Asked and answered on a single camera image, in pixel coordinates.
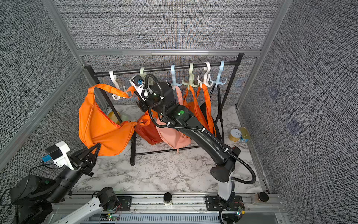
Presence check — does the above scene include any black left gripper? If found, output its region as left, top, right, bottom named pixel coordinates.
left=46, top=142, right=100, bottom=204

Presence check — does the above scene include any tin can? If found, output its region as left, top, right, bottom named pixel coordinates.
left=228, top=128, right=242, bottom=142

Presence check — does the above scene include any black knob on rail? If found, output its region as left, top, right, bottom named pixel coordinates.
left=163, top=192, right=173, bottom=205

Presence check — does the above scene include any white hook right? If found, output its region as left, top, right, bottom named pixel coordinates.
left=197, top=62, right=213, bottom=88

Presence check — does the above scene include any orange sling bag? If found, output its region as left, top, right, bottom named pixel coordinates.
left=183, top=86, right=209, bottom=129
left=197, top=84, right=216, bottom=136
left=79, top=84, right=151, bottom=156

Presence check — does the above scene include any white hook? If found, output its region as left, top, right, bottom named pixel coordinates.
left=109, top=71, right=121, bottom=100
left=197, top=62, right=213, bottom=88

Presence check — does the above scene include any light green plate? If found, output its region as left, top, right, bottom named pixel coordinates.
left=118, top=112, right=130, bottom=124

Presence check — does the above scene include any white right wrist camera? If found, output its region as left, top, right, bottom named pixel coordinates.
left=129, top=75, right=153, bottom=101

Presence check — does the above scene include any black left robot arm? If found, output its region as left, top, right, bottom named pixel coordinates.
left=1, top=141, right=120, bottom=224

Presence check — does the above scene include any light blue hook far right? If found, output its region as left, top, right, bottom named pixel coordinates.
left=210, top=61, right=227, bottom=87

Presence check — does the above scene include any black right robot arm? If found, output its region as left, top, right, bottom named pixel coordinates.
left=130, top=74, right=256, bottom=224

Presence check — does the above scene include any pink and red sling bag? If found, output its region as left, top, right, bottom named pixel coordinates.
left=156, top=86, right=191, bottom=154

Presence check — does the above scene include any pale green hook right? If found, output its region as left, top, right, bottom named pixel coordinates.
left=182, top=63, right=199, bottom=90

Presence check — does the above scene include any white hook far left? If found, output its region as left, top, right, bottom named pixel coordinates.
left=109, top=71, right=121, bottom=100

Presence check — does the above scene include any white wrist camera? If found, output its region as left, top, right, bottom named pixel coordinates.
left=42, top=141, right=74, bottom=170
left=129, top=75, right=153, bottom=101

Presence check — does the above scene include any pale green hook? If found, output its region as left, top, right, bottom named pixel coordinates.
left=140, top=67, right=147, bottom=81
left=182, top=63, right=199, bottom=90

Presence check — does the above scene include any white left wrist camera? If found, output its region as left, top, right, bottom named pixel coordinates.
left=42, top=141, right=74, bottom=170

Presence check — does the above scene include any black knob right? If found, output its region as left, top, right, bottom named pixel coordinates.
left=257, top=192, right=269, bottom=203

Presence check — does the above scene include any black sling bag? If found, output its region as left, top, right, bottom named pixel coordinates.
left=200, top=86, right=225, bottom=143

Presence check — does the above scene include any black clothes rack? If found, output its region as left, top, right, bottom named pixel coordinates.
left=84, top=52, right=245, bottom=166

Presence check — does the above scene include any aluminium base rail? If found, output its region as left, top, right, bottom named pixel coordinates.
left=47, top=192, right=289, bottom=224

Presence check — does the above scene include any light blue hook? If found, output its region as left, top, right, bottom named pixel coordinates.
left=171, top=64, right=183, bottom=89
left=210, top=61, right=227, bottom=87

